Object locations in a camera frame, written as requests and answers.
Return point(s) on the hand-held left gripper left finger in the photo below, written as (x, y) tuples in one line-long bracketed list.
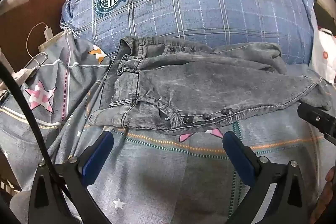
[(101, 148)]

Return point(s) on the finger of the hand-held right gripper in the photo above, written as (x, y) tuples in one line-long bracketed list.
[(319, 120)]

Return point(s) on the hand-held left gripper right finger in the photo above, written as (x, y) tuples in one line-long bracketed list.
[(236, 151)]

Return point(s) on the grey denim pants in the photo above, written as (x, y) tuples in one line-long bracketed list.
[(197, 82)]

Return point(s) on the white plastic bag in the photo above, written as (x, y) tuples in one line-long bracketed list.
[(325, 56)]

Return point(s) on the grey star printed bed sheet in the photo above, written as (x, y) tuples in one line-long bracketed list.
[(162, 174)]

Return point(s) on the blue plaid pillow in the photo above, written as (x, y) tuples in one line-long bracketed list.
[(197, 3)]

